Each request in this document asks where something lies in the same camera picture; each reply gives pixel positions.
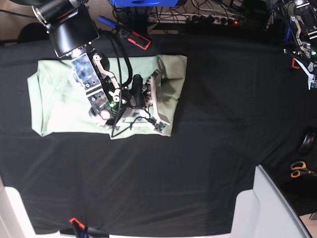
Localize blue base box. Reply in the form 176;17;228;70
110;0;187;7

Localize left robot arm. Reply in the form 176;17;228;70
271;0;317;90

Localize black table cloth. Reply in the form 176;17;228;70
0;35;317;237

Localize red black bracket right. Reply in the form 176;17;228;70
291;58;300;69

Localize red clamp bottom edge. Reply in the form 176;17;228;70
69;217;85;230

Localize white bin left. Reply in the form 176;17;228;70
0;182;61;238

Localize blue handled tool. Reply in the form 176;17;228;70
97;15;117;29

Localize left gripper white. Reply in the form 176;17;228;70
283;48;317;90

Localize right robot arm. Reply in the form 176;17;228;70
32;0;169;135

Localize red black clamp tool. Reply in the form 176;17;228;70
118;29;151;50

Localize light green T-shirt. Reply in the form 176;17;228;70
27;55;187;136

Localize black round tape roll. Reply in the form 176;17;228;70
297;132;317;156

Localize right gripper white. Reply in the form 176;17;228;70
123;69;170;134

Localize grey white bin right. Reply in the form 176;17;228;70
230;165;311;238

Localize orange handled scissors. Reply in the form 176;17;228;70
290;161;317;178

